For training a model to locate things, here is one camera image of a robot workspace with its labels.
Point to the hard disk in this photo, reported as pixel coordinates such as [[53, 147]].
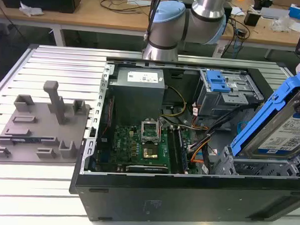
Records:
[[283, 130]]

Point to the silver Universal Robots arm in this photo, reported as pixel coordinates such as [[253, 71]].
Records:
[[163, 31]]

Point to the metal disk bay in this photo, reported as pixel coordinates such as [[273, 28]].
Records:
[[225, 163]]

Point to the clear plastic bag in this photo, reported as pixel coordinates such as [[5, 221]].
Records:
[[283, 23]]

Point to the blue cardboard box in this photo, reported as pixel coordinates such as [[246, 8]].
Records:
[[297, 11]]

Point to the flat grey box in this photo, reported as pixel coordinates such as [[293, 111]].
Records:
[[271, 13]]

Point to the small black box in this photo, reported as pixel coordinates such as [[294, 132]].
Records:
[[251, 18]]

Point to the white paper sheet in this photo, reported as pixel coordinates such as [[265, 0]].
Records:
[[236, 11]]

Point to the grey metal drive cage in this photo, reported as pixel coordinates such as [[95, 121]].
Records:
[[215, 103]]

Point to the grey power supply unit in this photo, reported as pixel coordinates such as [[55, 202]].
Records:
[[138, 102]]

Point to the CPU socket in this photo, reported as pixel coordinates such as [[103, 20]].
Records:
[[150, 152]]

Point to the black open PC case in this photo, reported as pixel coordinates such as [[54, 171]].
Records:
[[186, 201]]

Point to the black graphics card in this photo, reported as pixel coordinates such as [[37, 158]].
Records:
[[147, 169]]

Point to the green motherboard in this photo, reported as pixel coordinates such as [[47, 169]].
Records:
[[128, 146]]

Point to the wooden desk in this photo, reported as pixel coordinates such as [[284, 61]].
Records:
[[94, 13]]

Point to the crumpled white paper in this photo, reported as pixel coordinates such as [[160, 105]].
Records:
[[30, 10]]

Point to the grey parts rack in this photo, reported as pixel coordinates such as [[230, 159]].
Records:
[[44, 137]]

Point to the RAM stick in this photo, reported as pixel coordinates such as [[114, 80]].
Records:
[[26, 139]]

